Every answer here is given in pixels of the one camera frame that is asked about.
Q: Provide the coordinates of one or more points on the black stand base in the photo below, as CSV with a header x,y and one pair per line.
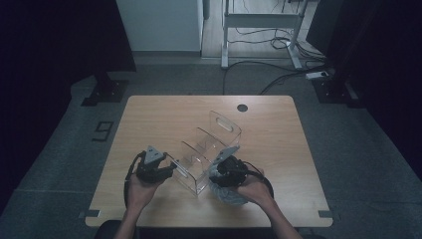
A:
x,y
333,91
107,91

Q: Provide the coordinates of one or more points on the grey striped cloth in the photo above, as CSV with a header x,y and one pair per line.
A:
x,y
229,197

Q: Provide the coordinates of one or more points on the person's dark clothed leg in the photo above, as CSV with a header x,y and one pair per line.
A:
x,y
106,230

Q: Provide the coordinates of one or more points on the person's left hand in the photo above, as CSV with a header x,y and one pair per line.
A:
x,y
141,195

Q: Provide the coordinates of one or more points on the white cabinet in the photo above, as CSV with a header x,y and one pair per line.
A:
x,y
159,23

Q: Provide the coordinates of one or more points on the white metal desk frame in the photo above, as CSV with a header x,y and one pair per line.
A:
x,y
262,20

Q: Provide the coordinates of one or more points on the clear acrylic divided organizer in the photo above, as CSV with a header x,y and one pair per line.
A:
x,y
205,149

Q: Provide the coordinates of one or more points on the person's right hand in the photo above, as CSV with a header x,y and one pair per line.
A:
x,y
257,189

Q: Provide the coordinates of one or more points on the black curtain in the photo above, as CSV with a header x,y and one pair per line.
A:
x,y
49,49
381,49

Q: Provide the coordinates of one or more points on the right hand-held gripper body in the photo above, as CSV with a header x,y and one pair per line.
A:
x,y
232,172

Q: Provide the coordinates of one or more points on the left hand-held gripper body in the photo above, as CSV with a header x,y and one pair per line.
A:
x,y
151,171

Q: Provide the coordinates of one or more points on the white power strip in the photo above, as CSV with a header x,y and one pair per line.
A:
x,y
316,75

